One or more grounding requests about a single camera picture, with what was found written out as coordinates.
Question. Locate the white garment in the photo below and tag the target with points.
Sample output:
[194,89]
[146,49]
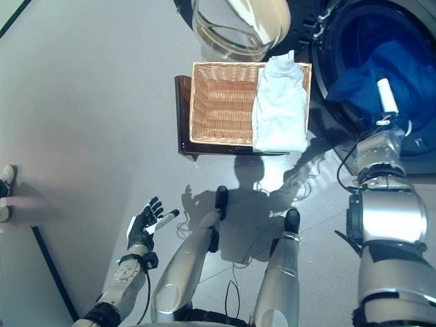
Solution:
[279,112]

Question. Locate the round glass washer door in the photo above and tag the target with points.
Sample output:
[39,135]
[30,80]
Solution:
[238,34]

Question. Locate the silver robot leg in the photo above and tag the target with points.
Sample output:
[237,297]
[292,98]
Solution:
[184,265]
[281,269]

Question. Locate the dark brown wooden stool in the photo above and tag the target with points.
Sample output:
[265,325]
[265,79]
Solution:
[182,119]

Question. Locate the grey front-load washing machine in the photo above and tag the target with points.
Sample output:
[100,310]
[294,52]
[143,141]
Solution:
[425,20]

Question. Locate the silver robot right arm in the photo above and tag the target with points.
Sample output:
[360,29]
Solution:
[391,211]

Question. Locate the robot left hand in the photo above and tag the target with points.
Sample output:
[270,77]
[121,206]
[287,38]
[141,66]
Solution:
[141,235]

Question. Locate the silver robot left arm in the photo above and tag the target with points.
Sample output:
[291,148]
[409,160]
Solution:
[126,276]

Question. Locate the blue garment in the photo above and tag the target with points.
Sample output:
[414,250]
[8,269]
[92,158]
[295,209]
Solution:
[361,81]

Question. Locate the beige sneaker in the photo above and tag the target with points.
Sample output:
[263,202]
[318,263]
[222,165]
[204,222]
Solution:
[7,173]

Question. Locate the silver robot left leg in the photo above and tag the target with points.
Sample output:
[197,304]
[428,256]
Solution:
[184,265]

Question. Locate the silver robot right leg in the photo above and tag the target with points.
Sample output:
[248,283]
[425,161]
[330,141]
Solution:
[281,269]

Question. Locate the wicker laundry basket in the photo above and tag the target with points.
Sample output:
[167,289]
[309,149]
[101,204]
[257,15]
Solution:
[221,102]

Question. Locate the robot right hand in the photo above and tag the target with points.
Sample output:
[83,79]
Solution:
[388,98]

